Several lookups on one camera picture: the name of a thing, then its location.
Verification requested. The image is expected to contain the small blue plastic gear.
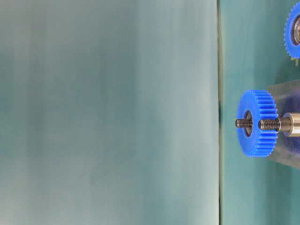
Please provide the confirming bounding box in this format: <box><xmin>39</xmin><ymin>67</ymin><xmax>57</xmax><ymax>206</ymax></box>
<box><xmin>237</xmin><ymin>90</ymin><xmax>278</xmax><ymax>158</ymax></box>

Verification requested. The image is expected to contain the steel threaded shaft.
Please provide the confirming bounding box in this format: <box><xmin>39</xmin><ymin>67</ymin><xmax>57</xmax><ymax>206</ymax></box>
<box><xmin>235</xmin><ymin>119</ymin><xmax>253</xmax><ymax>128</ymax></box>

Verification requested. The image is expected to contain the steel shaft with collar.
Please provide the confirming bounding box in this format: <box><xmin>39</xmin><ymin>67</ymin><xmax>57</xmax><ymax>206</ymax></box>
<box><xmin>258</xmin><ymin>112</ymin><xmax>300</xmax><ymax>137</ymax></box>

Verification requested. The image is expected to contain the large blue plastic gear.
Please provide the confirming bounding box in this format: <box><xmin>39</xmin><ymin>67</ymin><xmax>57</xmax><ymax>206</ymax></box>
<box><xmin>284</xmin><ymin>1</ymin><xmax>300</xmax><ymax>59</ymax></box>

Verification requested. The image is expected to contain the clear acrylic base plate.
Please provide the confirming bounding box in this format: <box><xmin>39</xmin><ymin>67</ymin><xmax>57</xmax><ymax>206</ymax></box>
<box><xmin>268</xmin><ymin>80</ymin><xmax>300</xmax><ymax>169</ymax></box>

